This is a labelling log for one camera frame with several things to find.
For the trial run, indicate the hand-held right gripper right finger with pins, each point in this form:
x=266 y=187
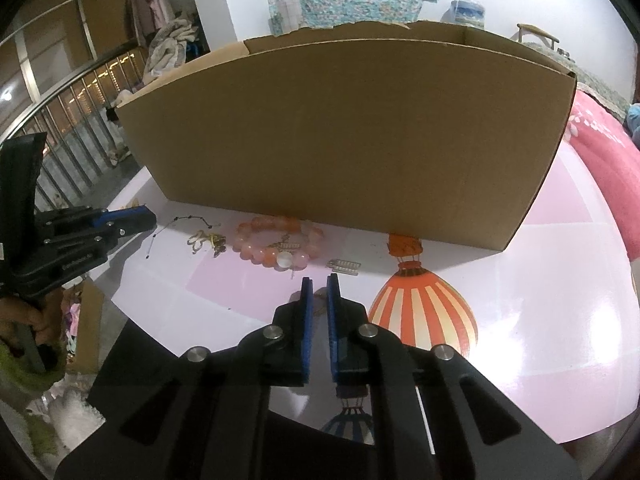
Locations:
x=334 y=330

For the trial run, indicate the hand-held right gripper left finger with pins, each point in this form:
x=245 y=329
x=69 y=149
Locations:
x=306 y=330

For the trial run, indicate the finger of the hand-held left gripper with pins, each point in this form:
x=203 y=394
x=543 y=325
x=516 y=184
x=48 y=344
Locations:
x=125 y=214
x=135 y=227

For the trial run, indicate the silver rhinestone clip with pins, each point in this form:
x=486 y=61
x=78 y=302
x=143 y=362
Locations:
x=345 y=266

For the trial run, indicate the small gold charm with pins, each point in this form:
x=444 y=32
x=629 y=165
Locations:
x=215 y=242

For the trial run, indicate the brown cardboard box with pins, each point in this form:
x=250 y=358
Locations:
x=350 y=150

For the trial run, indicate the person's left hand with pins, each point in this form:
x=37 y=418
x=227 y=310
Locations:
x=47 y=320

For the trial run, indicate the metal railing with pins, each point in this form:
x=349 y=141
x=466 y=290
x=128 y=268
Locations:
x=75 y=110

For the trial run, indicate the white fluffy cloth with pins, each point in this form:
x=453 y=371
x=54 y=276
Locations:
x=70 y=410

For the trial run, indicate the pile of pale clothes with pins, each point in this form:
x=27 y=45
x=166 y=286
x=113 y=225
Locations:
x=167 y=45

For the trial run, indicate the hanging pink clothes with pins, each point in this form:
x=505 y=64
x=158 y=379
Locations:
x=150 y=5

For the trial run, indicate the pink floral blanket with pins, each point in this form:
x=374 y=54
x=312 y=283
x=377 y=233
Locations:
x=610 y=160

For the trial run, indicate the water dispenser with bottle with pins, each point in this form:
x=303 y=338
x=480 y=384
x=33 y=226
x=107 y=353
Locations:
x=465 y=12

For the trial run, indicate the grey green patterned bedcover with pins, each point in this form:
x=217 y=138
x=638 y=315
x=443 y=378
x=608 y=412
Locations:
x=595 y=80

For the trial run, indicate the wooden chair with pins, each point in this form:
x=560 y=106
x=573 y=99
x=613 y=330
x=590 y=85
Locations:
x=537 y=30

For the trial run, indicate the blue patterned quilt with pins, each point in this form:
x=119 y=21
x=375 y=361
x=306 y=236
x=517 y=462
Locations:
x=634 y=120

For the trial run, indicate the wall calendar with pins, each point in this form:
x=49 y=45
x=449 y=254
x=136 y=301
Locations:
x=285 y=15

